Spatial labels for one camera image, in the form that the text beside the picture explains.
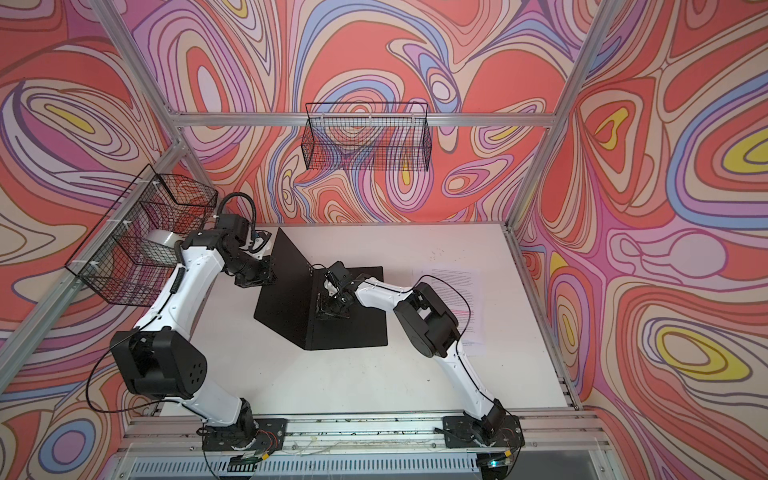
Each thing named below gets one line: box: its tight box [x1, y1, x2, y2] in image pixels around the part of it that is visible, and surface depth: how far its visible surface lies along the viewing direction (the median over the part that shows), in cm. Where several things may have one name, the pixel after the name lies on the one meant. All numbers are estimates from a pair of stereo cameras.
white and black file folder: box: [254, 227, 388, 350], surface depth 94 cm
